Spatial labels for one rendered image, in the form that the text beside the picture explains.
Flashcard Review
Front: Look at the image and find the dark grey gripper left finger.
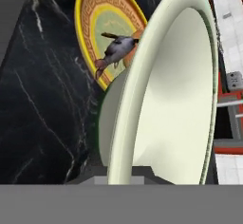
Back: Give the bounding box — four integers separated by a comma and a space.
65, 165, 110, 185

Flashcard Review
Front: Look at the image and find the cream white bowl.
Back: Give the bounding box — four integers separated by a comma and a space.
98, 0, 220, 185

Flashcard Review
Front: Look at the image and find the yellow patterned plate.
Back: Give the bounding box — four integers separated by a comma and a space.
74, 0, 149, 92

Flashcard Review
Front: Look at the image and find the grey cooked fish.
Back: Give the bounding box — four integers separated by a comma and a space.
94, 31, 140, 81

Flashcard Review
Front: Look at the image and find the grey wall socket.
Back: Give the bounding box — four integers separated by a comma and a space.
226, 70, 243, 92

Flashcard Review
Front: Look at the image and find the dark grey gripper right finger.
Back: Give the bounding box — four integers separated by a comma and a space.
130, 165, 175, 185

